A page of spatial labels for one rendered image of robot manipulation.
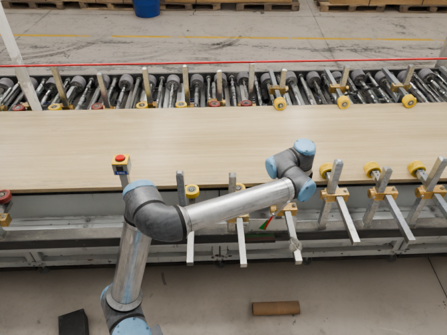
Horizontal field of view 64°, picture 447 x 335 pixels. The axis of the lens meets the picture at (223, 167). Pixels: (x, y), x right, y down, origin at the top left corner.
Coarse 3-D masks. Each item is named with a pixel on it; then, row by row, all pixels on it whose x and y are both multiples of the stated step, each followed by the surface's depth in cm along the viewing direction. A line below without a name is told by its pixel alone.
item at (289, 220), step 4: (288, 212) 184; (288, 216) 182; (288, 220) 180; (292, 220) 180; (288, 224) 178; (292, 224) 178; (288, 228) 177; (292, 228) 177; (288, 232) 177; (292, 232) 175; (296, 236) 173; (296, 252) 166; (300, 252) 166; (296, 256) 164; (300, 256) 164; (296, 260) 163; (300, 260) 163; (296, 264) 164
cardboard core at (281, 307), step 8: (256, 304) 229; (264, 304) 229; (272, 304) 229; (280, 304) 229; (288, 304) 229; (296, 304) 229; (256, 312) 227; (264, 312) 227; (272, 312) 227; (280, 312) 228; (288, 312) 228; (296, 312) 228
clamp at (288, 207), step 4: (288, 204) 187; (292, 204) 187; (272, 208) 185; (276, 208) 185; (284, 208) 185; (288, 208) 185; (292, 208) 185; (296, 208) 185; (272, 212) 186; (280, 212) 186; (284, 212) 186; (292, 212) 186; (296, 212) 186
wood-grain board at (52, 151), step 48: (0, 144) 221; (48, 144) 221; (96, 144) 221; (144, 144) 221; (192, 144) 221; (240, 144) 221; (288, 144) 221; (336, 144) 221; (384, 144) 221; (432, 144) 221
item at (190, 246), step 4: (192, 200) 193; (192, 204) 191; (192, 232) 177; (188, 236) 175; (192, 236) 175; (188, 240) 173; (192, 240) 173; (188, 244) 171; (192, 244) 171; (188, 248) 170; (192, 248) 170; (188, 252) 168; (192, 252) 168; (188, 256) 166; (192, 256) 166; (188, 260) 164; (192, 260) 164; (188, 264) 165; (192, 264) 165
